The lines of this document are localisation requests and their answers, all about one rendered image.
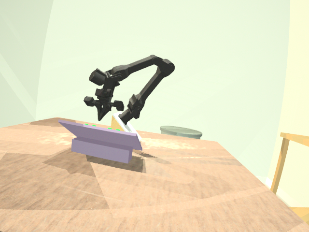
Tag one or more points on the pale lavender switch panel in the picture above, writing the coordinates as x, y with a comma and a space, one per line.
102, 142

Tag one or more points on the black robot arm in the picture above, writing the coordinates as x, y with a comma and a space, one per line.
119, 73

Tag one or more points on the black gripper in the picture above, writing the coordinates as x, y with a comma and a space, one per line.
107, 105

